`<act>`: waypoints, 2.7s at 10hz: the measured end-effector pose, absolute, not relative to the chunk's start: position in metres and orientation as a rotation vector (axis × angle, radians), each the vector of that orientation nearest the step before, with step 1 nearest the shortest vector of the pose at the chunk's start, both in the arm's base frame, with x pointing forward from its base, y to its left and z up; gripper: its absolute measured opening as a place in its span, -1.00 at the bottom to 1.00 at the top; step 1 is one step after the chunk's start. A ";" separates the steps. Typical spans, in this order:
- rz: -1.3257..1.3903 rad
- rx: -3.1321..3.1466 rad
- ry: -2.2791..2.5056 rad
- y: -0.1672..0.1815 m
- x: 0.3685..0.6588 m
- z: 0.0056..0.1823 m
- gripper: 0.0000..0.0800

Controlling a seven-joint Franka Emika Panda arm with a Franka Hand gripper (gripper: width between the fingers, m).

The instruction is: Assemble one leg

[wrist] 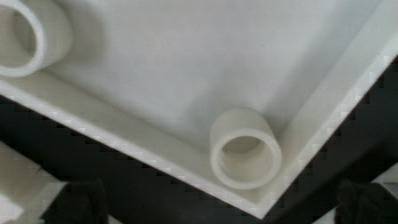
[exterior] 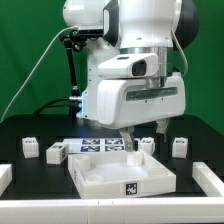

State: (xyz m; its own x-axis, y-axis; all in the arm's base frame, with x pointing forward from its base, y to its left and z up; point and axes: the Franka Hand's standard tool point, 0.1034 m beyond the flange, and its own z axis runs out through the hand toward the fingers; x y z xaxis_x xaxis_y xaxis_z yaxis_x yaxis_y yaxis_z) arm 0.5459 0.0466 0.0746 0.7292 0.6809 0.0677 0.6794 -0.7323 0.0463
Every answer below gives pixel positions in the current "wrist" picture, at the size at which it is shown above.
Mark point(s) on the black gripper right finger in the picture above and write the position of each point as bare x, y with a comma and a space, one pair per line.
367, 204

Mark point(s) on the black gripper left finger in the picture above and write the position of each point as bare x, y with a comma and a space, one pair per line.
79, 205

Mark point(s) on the white front obstacle wall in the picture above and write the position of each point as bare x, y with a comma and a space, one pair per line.
29, 188

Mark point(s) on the white square tabletop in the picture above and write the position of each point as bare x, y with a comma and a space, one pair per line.
207, 83

